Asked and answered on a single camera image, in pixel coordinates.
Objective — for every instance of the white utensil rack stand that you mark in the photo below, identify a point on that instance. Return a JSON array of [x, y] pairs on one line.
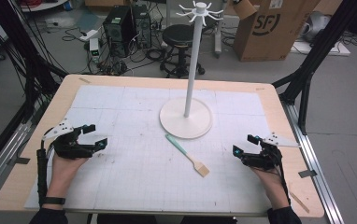
[[192, 77]]

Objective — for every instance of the white grid mat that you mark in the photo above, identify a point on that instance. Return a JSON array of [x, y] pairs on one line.
[[136, 183]]

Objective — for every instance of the person's right hand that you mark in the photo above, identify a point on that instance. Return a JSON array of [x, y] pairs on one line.
[[271, 185]]

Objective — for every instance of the wide black computer tower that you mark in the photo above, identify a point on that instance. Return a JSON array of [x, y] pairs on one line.
[[119, 31]]

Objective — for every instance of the white device with green display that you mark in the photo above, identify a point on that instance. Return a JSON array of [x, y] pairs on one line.
[[94, 49]]

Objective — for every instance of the flat white board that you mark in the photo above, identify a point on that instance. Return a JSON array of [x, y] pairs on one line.
[[323, 48]]

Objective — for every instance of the black wristband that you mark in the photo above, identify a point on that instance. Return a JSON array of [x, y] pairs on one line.
[[54, 200]]

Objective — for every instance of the thin wooden stick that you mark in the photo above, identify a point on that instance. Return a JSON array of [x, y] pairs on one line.
[[298, 202]]

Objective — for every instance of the black tape piece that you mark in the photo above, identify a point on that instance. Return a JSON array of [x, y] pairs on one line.
[[20, 160]]

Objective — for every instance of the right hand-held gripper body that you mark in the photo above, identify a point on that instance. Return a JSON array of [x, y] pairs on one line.
[[265, 158]]

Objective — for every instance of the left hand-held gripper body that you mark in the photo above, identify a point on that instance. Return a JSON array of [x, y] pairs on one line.
[[69, 146]]

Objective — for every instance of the grey tape piece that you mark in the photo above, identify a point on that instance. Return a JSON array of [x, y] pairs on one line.
[[307, 173]]

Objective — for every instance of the person's left hand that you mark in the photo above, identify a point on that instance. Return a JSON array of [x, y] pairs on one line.
[[62, 174]]

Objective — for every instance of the beige tape piece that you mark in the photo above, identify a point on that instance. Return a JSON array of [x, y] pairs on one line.
[[260, 89], [84, 80]]

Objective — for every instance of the aluminium rail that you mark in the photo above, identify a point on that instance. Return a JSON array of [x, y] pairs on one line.
[[317, 174], [2, 161]]

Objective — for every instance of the black round stool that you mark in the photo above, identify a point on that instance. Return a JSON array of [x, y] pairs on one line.
[[178, 37]]

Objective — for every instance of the large cardboard box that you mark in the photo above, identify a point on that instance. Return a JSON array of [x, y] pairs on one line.
[[270, 31]]

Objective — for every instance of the white power strip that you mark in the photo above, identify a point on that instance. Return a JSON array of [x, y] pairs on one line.
[[88, 35]]

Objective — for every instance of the narrow black computer tower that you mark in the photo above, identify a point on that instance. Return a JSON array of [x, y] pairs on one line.
[[142, 26]]

